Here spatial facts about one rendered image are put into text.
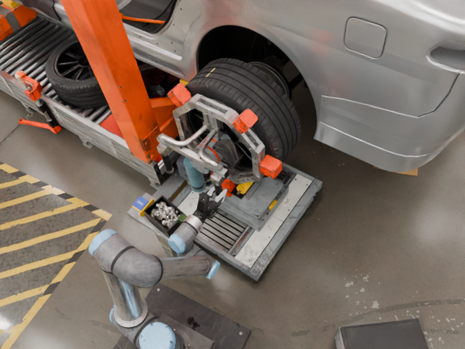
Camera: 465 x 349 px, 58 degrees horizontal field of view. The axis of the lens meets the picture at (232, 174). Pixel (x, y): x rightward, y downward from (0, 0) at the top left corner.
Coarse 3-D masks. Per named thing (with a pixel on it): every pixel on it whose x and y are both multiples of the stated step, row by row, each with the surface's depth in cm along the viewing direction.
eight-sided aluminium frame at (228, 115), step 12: (204, 96) 204; (180, 108) 214; (192, 108) 207; (204, 108) 200; (216, 108) 202; (228, 108) 198; (180, 120) 225; (228, 120) 195; (180, 132) 234; (252, 132) 200; (192, 144) 239; (252, 144) 200; (252, 156) 206; (264, 156) 209; (240, 180) 232; (252, 180) 224
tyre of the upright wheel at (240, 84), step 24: (216, 72) 206; (240, 72) 203; (192, 96) 215; (216, 96) 202; (240, 96) 196; (264, 96) 200; (264, 120) 197; (288, 120) 207; (264, 144) 207; (288, 144) 213; (240, 168) 241
